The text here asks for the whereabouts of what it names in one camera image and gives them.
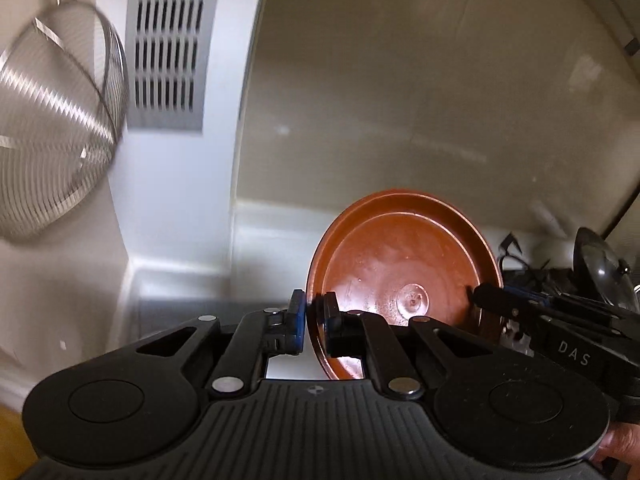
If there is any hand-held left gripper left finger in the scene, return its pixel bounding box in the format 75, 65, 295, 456
135, 289, 306, 399

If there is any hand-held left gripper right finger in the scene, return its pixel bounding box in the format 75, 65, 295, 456
312, 292, 482, 399

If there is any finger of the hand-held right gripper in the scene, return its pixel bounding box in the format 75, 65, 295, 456
472, 282, 551, 333
503, 287, 632, 322

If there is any brown plate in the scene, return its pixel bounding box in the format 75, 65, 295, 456
306, 189, 504, 381

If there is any person's right hand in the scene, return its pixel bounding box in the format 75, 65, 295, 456
594, 422, 640, 464

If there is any glass pot lid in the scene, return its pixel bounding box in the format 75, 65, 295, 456
572, 227, 640, 312

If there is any grey vent grille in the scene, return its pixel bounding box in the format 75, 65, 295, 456
125, 0, 227, 134

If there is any metal mesh strainer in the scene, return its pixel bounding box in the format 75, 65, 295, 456
0, 0, 130, 241

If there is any black wire dish rack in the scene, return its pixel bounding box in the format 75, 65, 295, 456
498, 231, 581, 346

